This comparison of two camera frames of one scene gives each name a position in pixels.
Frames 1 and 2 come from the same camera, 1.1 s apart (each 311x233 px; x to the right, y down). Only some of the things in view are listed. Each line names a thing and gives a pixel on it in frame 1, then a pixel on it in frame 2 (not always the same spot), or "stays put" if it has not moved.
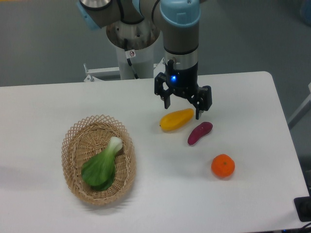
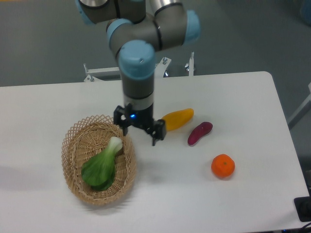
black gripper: [183, 83] -> [128, 116]
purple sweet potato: [201, 130] stays put
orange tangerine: [222, 165] stays put
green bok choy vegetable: [99, 171] stays put
